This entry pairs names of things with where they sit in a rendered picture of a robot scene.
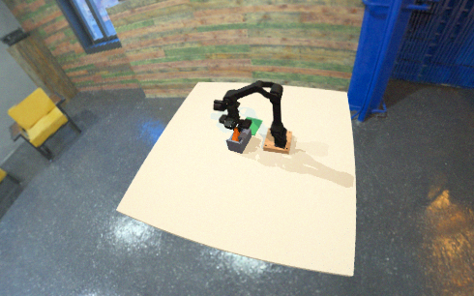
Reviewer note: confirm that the orange l-shaped part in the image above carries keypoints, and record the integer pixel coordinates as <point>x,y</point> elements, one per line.
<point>235,134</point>

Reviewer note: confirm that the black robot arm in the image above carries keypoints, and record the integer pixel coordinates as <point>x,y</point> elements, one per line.
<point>229,103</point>

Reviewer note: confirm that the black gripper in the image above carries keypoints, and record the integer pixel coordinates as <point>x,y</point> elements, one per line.
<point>242,123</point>

